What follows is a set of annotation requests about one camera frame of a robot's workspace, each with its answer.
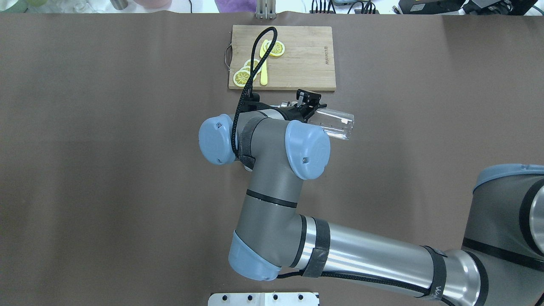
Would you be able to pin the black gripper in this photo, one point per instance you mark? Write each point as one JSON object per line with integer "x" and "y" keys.
{"x": 293, "y": 113}

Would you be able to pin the glass sauce bottle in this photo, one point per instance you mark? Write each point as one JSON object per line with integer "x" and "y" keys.
{"x": 335, "y": 123}

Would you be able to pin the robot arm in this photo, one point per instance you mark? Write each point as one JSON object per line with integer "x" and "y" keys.
{"x": 500, "y": 262}

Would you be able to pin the bamboo cutting board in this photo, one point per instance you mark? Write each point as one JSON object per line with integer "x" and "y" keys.
{"x": 307, "y": 63}

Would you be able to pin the yellow plastic knife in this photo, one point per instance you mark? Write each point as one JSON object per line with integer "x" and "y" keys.
{"x": 264, "y": 70}

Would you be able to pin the lemon slice far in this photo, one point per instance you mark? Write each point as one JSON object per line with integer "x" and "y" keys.
{"x": 277, "y": 50}

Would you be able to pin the lemon slice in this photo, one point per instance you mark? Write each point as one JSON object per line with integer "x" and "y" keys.
{"x": 242, "y": 75}
{"x": 277, "y": 50}

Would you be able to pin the lemon slice near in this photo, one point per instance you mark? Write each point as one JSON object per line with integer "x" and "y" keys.
{"x": 242, "y": 75}

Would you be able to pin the purple cloth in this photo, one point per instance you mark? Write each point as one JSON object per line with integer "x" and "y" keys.
{"x": 236, "y": 5}

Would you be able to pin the aluminium frame post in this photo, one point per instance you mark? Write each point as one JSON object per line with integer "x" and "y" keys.
{"x": 265, "y": 9}

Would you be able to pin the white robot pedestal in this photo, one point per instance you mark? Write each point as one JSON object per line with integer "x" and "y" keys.
{"x": 265, "y": 299}

